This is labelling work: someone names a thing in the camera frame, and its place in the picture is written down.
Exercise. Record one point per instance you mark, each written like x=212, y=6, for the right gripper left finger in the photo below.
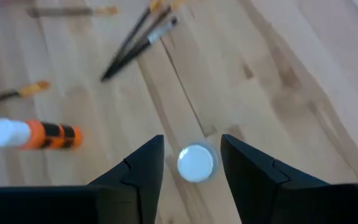
x=104, y=202

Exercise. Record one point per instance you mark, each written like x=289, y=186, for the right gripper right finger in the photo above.
x=275, y=199

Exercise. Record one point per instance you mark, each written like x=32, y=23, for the light blue paint bottle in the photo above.
x=195, y=163

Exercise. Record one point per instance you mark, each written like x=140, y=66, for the wide black paintbrush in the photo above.
x=26, y=91

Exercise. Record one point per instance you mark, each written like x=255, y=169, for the thin black paintbrush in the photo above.
x=61, y=12

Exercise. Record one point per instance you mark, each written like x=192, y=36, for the orange paint bottle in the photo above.
x=48, y=135

